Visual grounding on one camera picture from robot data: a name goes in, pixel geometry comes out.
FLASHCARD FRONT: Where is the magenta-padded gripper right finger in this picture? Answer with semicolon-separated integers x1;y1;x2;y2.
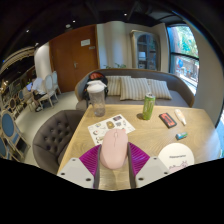
126;142;171;189

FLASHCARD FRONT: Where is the pink computer mouse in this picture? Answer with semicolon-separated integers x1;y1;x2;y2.
99;128;129;170

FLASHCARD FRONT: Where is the white squeeze tube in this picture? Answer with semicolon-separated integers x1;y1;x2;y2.
174;108;188;126

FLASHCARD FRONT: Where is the group of blue chairs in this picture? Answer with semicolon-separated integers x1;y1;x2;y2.
0;89;31;161

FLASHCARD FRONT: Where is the green drink can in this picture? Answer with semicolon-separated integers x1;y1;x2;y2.
142;92;156;121

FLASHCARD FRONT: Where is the black backpack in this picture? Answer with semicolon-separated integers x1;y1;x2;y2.
82;71;109;101

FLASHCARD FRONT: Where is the grey curved sofa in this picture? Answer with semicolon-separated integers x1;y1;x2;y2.
74;68;196;111

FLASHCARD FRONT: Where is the brown wooden door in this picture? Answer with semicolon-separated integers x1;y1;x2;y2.
49;23;100;94

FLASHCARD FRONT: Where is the white sticker sheet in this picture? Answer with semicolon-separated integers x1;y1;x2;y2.
87;114;136;146

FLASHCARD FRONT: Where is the grey tufted armchair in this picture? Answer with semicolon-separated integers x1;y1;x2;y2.
32;109;86;175

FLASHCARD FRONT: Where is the group of white chairs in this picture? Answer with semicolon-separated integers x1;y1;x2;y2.
36;70;62;108

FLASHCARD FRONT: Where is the arched glass cabinet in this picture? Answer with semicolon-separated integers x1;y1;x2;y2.
130;29;161;72

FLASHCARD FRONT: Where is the black box with red print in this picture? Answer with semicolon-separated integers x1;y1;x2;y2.
158;112;178;129

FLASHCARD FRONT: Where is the green plant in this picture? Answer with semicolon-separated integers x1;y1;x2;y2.
103;62;128;70

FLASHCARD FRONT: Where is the white cartoon mouse pad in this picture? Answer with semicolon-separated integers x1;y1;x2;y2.
157;142;195;174

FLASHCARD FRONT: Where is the dark-framed window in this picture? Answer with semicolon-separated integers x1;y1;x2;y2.
166;24;200;96

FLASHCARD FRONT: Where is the person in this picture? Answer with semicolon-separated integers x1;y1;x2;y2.
28;77;48;113

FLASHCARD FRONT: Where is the clear shaker bottle white lid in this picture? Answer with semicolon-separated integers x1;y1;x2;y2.
86;79;108;118

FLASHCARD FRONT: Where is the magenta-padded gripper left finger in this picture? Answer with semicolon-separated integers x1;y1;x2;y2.
57;143;102;190

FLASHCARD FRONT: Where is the small teal pack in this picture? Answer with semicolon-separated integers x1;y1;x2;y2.
175;131;189;141

